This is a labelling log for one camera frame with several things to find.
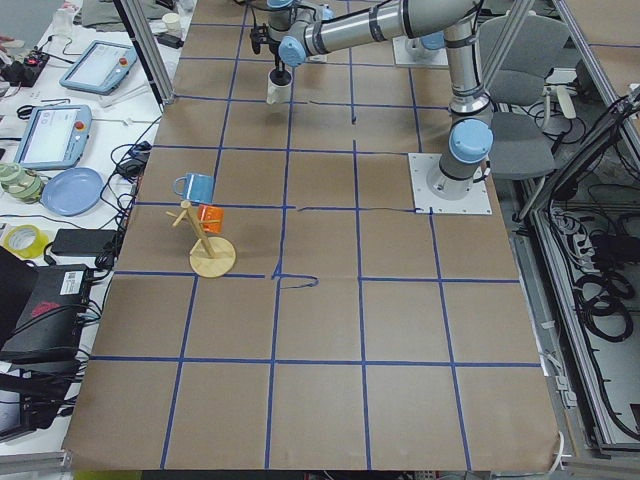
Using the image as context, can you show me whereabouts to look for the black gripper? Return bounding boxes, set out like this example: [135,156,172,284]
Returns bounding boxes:
[250,24,270,54]

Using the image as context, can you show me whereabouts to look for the white grey mug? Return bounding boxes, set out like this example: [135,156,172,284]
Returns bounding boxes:
[266,69,292,105]

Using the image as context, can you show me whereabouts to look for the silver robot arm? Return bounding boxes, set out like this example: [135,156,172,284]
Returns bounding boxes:
[250,0,493,200]

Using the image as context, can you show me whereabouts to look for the white paper cup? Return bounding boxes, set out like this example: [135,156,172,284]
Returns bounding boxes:
[161,12,182,36]

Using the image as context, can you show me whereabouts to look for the orange cup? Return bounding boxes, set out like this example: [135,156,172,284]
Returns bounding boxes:
[197,204,224,234]

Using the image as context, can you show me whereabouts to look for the upper blue teach pendant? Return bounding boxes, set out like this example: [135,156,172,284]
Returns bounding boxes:
[59,40,138,95]

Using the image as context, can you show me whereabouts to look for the blue teach pendant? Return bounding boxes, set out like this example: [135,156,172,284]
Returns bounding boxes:
[14,105,93,171]
[59,40,138,95]

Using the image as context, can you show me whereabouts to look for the light blue mug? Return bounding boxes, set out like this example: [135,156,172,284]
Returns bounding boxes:
[173,173,214,204]

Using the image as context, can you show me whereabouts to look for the wooden mug tree stand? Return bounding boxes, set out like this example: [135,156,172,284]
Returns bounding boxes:
[166,200,236,278]

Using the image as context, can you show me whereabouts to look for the lower blue teach pendant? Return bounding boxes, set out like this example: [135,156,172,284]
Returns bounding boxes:
[14,105,93,171]

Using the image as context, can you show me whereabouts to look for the blue plate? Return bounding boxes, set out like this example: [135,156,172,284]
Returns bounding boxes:
[41,167,104,216]

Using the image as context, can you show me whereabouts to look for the black power adapter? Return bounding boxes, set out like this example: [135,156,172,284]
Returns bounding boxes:
[50,229,116,257]

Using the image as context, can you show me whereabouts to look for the green tape rolls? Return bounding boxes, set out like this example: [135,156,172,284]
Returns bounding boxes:
[1,163,44,204]

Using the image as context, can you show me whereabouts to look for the grey office chair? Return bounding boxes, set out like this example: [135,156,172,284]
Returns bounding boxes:
[482,19,576,179]

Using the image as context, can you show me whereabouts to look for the yellow tape roll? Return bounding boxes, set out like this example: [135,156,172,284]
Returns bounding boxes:
[3,225,48,259]

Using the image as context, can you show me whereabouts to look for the black electronics box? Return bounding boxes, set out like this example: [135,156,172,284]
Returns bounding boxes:
[1,248,92,365]

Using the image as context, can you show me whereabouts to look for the aluminium frame post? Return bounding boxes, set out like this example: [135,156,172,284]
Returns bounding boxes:
[113,0,175,106]

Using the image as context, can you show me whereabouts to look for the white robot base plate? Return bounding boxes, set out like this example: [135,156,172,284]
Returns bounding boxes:
[408,153,492,216]

